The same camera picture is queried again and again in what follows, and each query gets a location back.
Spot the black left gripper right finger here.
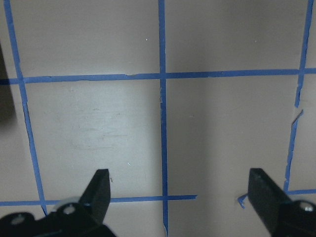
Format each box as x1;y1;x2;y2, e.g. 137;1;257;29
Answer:
248;168;316;237

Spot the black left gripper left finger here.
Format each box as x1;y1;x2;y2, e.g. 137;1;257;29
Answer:
0;169;115;237

